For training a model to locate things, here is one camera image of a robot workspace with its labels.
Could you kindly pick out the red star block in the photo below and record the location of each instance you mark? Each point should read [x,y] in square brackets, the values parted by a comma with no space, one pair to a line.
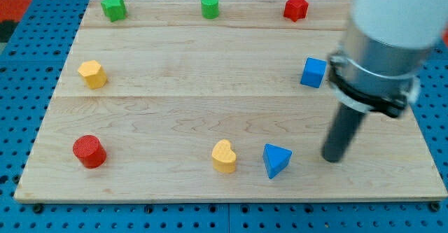
[296,9]

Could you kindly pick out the blue triangle block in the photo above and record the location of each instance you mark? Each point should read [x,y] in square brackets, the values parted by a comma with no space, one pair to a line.
[276,159]

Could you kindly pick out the red cylinder block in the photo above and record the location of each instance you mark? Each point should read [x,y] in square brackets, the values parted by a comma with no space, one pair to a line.
[89,151]

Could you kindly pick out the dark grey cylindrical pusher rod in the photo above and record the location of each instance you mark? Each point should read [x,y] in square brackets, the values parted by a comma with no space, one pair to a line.
[344,127]

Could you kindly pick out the yellow heart block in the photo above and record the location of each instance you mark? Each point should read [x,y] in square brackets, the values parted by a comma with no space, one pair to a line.
[223,157]

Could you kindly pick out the light wooden board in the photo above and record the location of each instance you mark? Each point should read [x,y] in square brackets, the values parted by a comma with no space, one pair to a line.
[178,83]

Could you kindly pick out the green cylinder block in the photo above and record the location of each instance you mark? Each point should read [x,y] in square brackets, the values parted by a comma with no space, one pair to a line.
[210,8]

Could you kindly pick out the yellow hexagon block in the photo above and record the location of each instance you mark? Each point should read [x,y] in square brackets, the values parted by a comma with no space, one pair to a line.
[93,74]

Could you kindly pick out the green star block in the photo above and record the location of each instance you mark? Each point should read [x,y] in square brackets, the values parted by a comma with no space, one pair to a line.
[114,9]

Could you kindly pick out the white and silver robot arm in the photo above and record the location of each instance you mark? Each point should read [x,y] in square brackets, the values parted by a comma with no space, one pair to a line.
[386,42]

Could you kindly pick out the blue cube block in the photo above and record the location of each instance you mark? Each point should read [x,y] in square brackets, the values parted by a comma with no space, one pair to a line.
[313,73]

